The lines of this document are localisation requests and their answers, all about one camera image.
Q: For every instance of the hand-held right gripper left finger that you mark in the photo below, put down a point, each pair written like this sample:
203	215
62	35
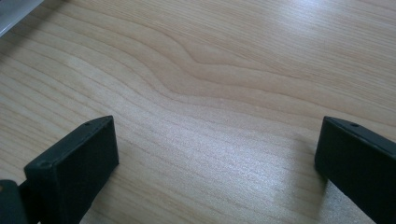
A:
77	165

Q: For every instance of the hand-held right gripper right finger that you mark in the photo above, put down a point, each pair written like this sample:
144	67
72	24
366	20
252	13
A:
358	168

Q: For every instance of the grey metal object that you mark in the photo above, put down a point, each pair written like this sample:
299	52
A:
14	11

